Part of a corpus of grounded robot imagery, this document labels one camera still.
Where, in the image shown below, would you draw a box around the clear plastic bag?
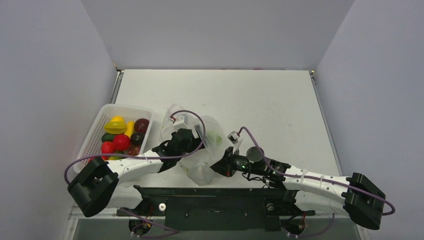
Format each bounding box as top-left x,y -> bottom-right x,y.
159,104 -> 229,186

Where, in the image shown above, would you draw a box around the yellow green fake starfruit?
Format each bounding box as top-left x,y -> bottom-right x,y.
103,121 -> 127,135

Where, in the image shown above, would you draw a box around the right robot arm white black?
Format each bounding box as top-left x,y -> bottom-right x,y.
211,147 -> 386,230

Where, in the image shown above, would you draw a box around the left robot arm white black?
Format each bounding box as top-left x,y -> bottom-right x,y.
67,128 -> 205,218

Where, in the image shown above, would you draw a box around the green fake fruit in bag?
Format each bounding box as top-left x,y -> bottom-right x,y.
207,132 -> 222,146

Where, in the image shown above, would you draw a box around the dark red fake plum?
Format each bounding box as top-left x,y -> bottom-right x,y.
133,118 -> 150,134

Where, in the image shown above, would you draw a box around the dark purple fake fruit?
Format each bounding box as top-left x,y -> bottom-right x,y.
130,131 -> 145,146

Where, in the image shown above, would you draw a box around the purple fake grapes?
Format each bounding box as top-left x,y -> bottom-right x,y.
125,144 -> 141,156

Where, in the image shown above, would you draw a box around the yellow fake banana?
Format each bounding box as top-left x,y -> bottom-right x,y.
124,121 -> 135,138

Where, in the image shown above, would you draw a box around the yellow fake pear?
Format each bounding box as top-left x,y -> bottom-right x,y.
110,115 -> 125,122

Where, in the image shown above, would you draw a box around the green fake lime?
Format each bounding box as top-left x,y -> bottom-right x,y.
107,151 -> 124,161

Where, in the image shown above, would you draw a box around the dark green fake avocado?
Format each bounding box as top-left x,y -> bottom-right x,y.
101,132 -> 116,143

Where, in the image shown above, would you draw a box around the red fake strawberry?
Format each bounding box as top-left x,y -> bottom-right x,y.
100,141 -> 116,154

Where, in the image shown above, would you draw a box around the white plastic basket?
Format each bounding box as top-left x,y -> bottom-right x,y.
71,104 -> 154,173

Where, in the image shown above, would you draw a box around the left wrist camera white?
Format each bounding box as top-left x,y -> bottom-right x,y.
172,114 -> 190,132

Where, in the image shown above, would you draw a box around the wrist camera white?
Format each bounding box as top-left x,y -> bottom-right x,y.
172,114 -> 190,132
227,131 -> 243,155

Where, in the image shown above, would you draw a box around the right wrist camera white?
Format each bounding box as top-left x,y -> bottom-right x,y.
227,131 -> 243,155

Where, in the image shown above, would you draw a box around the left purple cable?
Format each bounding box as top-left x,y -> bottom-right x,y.
63,109 -> 207,186

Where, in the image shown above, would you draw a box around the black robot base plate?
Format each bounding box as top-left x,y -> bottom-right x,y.
117,186 -> 316,231

